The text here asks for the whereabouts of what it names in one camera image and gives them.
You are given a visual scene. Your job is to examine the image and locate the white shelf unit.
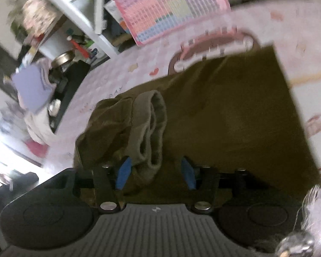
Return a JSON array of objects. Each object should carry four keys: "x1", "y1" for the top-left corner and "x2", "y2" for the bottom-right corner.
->
[{"x1": 26, "y1": 0, "x2": 121, "y2": 57}]

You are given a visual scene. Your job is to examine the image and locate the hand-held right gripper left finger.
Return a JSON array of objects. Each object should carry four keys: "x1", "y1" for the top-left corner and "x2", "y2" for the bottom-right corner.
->
[{"x1": 70, "y1": 156, "x2": 133, "y2": 215}]

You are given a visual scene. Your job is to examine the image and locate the floral patterned cloth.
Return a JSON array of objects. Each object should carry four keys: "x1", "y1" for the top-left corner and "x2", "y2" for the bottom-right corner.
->
[{"x1": 22, "y1": 0, "x2": 62, "y2": 37}]

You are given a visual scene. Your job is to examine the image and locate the black furniture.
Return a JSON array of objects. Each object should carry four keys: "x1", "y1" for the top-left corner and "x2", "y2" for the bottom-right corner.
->
[{"x1": 49, "y1": 60, "x2": 92, "y2": 135}]

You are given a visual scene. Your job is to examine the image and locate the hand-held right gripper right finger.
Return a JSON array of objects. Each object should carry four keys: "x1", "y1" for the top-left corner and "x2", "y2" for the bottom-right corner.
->
[{"x1": 180, "y1": 157, "x2": 250, "y2": 215}]

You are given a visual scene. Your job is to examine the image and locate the pink plastic basket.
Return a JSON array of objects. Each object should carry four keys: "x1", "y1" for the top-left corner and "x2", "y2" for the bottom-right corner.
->
[{"x1": 112, "y1": 0, "x2": 232, "y2": 46}]

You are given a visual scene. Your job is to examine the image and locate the purple cloth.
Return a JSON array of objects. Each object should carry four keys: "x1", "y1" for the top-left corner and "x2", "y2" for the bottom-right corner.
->
[{"x1": 10, "y1": 65, "x2": 54, "y2": 112}]

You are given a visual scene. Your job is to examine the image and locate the round metal tin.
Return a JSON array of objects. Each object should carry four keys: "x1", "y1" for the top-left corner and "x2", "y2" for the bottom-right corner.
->
[{"x1": 51, "y1": 50, "x2": 76, "y2": 68}]

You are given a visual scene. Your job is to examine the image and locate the white fluffy fabric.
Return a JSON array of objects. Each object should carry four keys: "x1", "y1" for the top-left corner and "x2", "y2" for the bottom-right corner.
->
[{"x1": 294, "y1": 183, "x2": 321, "y2": 257}]

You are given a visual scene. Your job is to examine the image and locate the white cloth pile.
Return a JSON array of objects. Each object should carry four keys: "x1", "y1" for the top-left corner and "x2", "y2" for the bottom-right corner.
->
[{"x1": 25, "y1": 109, "x2": 57, "y2": 144}]

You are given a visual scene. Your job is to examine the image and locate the pink checkered bed sheet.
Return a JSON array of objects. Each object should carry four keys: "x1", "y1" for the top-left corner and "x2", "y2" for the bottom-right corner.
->
[{"x1": 40, "y1": 2, "x2": 321, "y2": 189}]

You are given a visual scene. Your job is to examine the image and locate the olive green garment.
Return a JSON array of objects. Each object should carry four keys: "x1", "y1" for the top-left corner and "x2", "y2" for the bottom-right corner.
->
[{"x1": 73, "y1": 45, "x2": 321, "y2": 207}]

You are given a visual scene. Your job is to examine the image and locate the shiny metal object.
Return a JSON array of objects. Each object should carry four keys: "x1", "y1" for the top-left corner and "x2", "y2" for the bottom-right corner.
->
[{"x1": 276, "y1": 231, "x2": 315, "y2": 257}]

